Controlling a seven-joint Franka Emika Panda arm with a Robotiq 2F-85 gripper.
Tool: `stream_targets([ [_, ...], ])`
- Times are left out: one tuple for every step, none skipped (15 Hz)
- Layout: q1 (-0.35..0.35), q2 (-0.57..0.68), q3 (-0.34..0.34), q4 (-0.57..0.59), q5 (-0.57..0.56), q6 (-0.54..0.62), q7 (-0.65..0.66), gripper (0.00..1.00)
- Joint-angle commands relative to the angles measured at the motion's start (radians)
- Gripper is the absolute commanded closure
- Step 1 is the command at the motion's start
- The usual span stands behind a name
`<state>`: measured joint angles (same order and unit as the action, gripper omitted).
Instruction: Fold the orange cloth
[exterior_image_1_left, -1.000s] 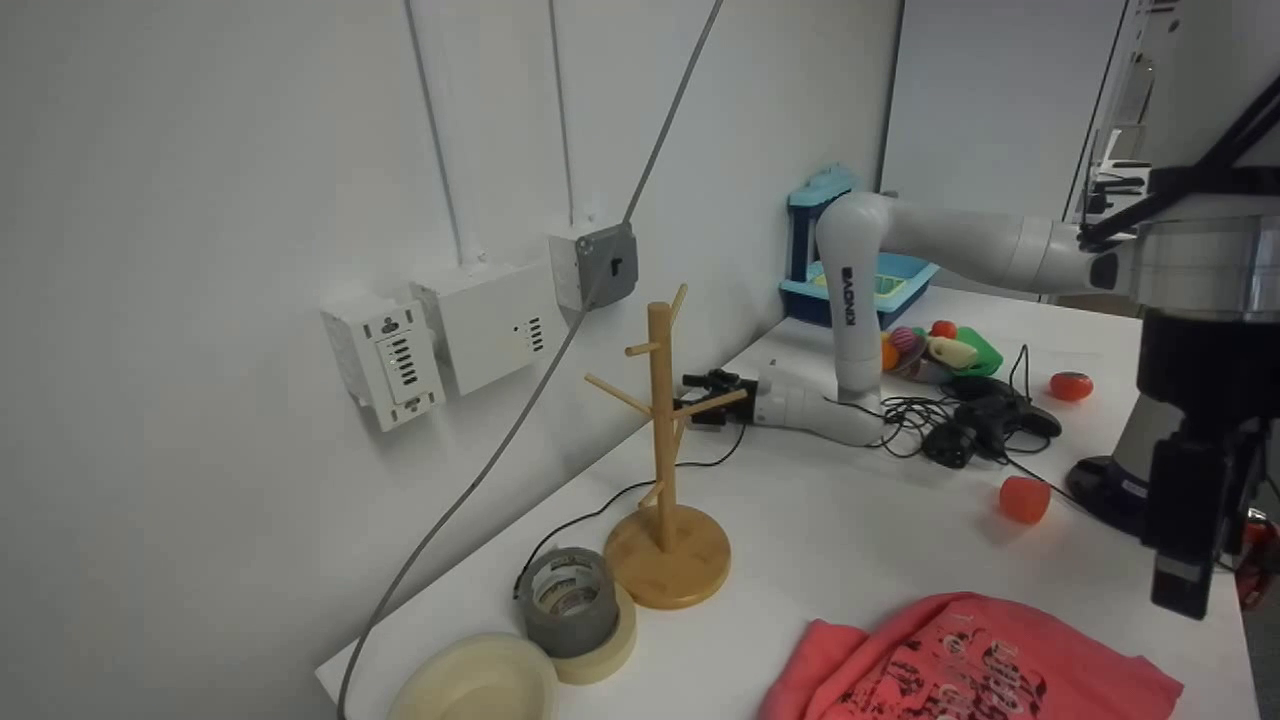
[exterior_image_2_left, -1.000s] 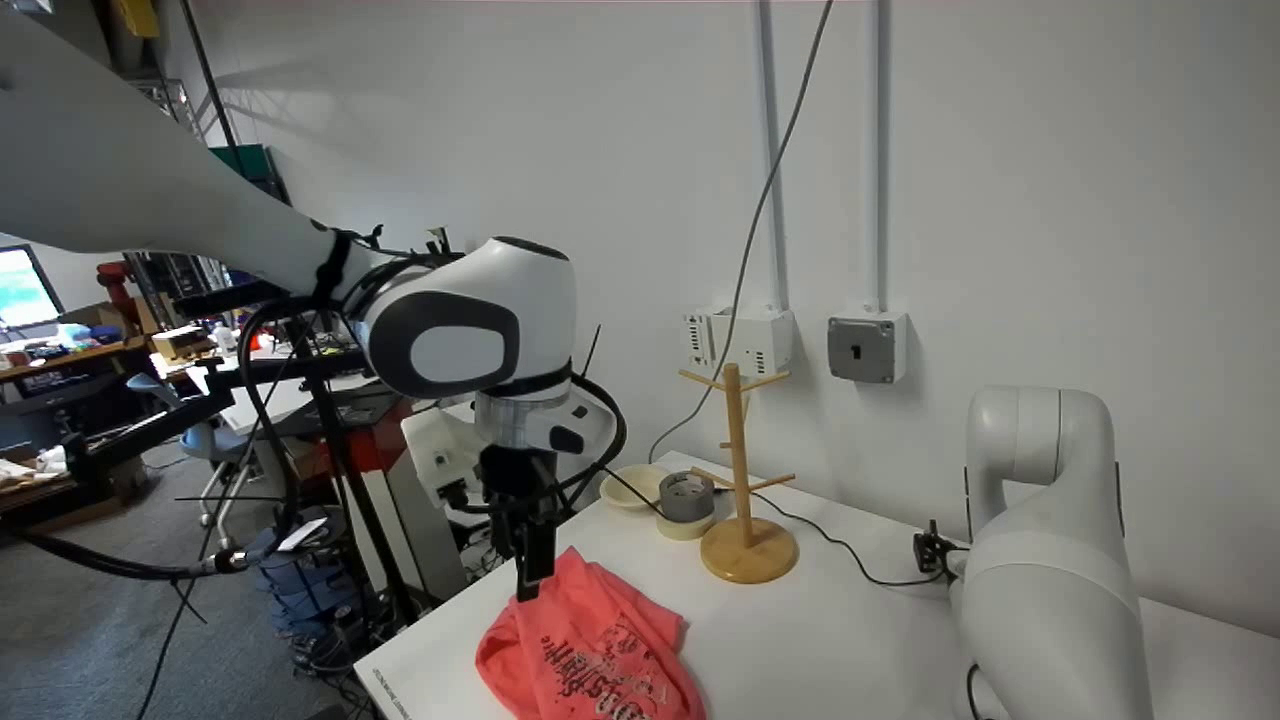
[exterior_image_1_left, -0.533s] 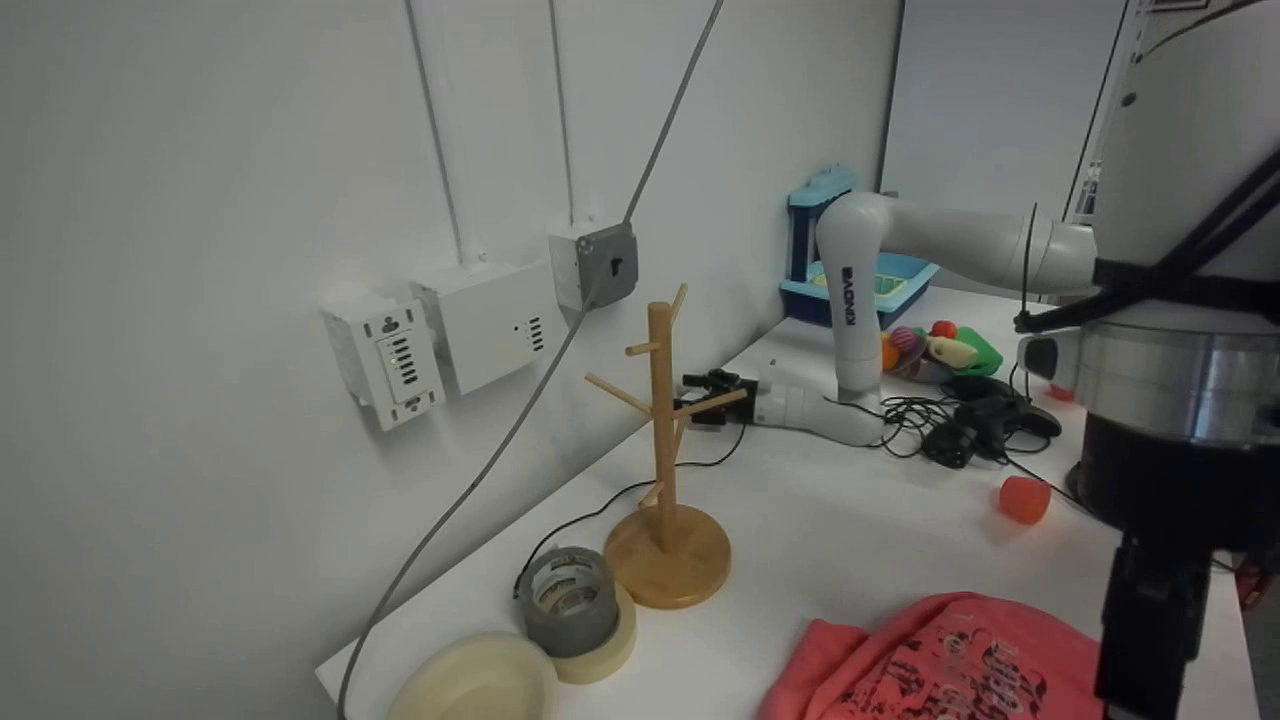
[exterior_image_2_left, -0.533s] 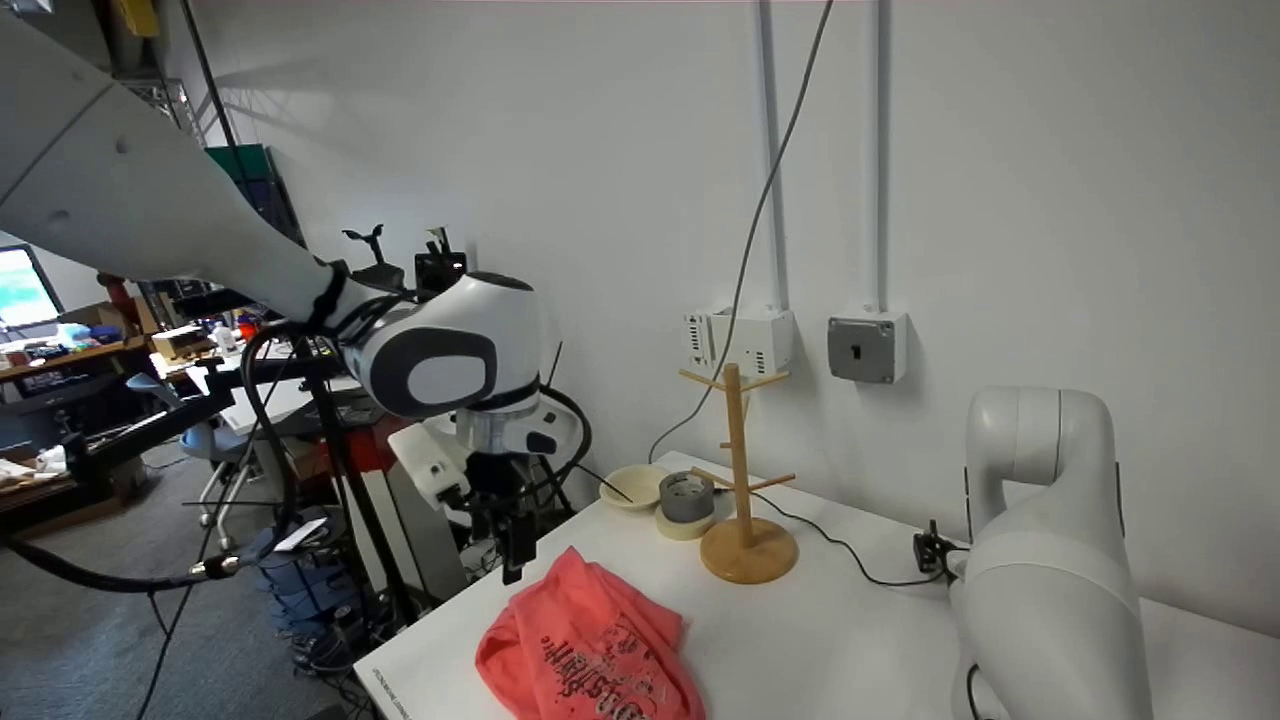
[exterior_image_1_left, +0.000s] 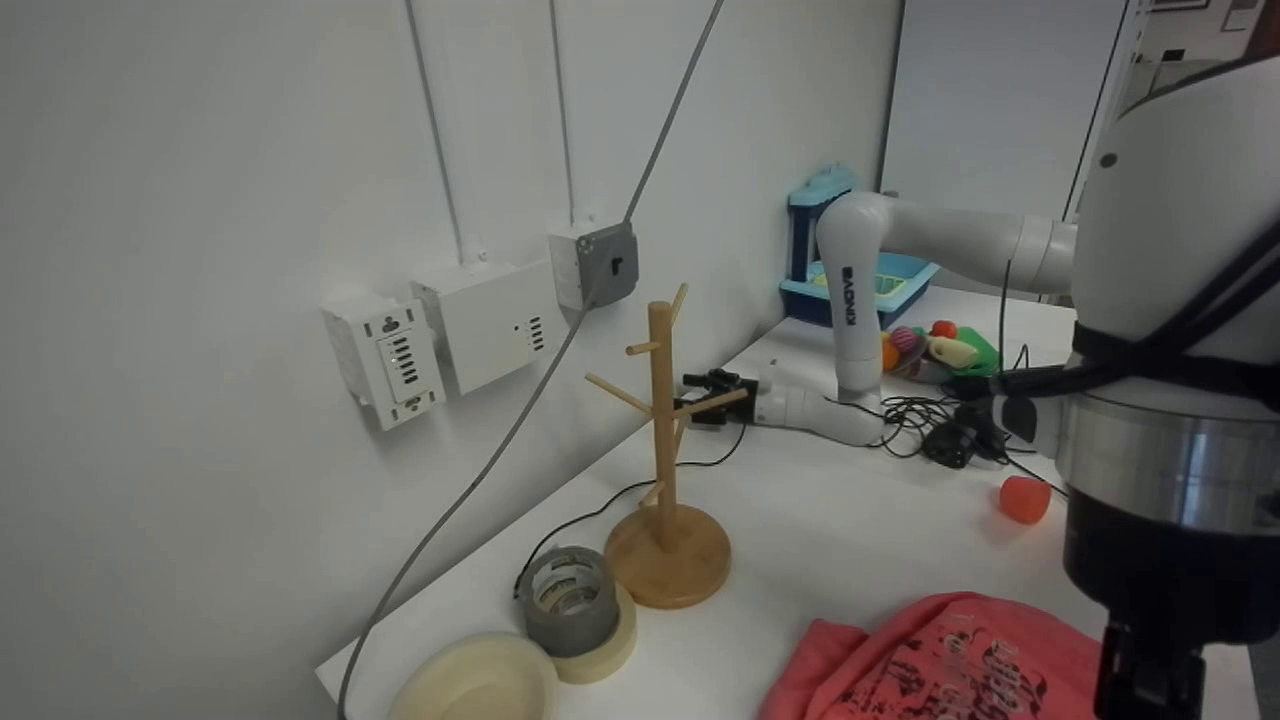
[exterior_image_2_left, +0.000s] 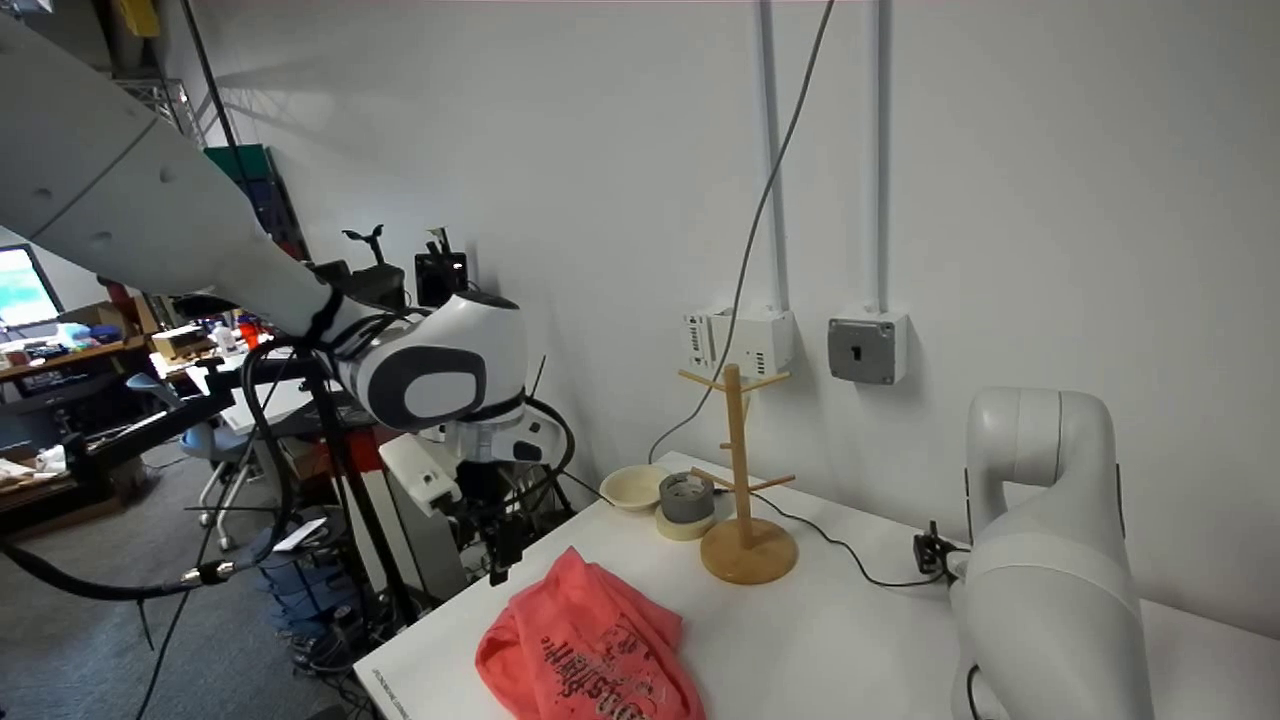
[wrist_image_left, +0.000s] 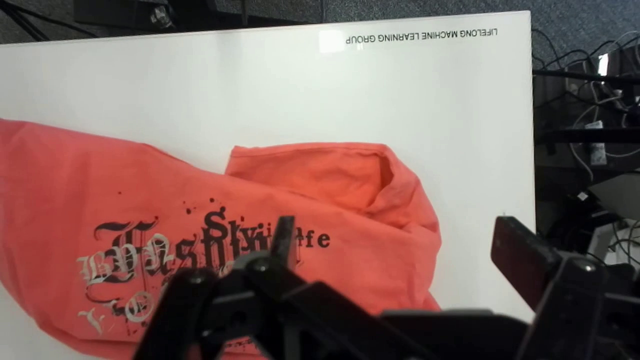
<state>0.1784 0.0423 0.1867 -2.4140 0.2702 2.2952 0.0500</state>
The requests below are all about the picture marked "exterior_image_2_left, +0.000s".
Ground white vented socket box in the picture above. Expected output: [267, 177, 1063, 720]
[684, 309, 738, 382]

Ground small black device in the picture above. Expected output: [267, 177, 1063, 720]
[911, 520, 966, 589]

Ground black stand with clamp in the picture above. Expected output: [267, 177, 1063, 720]
[338, 219, 408, 317]

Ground thin black table cable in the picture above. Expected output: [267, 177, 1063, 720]
[751, 482, 936, 596]

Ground green storage bins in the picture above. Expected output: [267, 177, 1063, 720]
[194, 138, 310, 263]

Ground orange printed cloth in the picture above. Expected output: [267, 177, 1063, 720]
[472, 545, 713, 720]

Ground computer monitor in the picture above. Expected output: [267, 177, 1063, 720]
[0, 244, 63, 332]

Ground cream bowl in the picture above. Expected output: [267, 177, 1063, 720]
[597, 459, 667, 517]

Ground white wall conduit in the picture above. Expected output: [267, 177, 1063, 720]
[869, 0, 897, 320]
[751, 0, 796, 317]

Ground wooden mug tree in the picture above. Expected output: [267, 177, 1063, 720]
[674, 360, 804, 589]

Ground office chair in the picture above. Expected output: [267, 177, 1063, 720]
[191, 376, 317, 552]

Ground wooden workbench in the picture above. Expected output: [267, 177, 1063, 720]
[0, 332, 152, 390]

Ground grey hanging cable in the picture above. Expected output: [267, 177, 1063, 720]
[645, 0, 839, 469]

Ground white plain electrical box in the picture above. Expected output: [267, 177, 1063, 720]
[729, 309, 801, 381]

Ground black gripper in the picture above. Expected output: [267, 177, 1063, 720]
[457, 454, 542, 589]

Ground grey junction box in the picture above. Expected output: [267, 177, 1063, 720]
[825, 311, 911, 388]

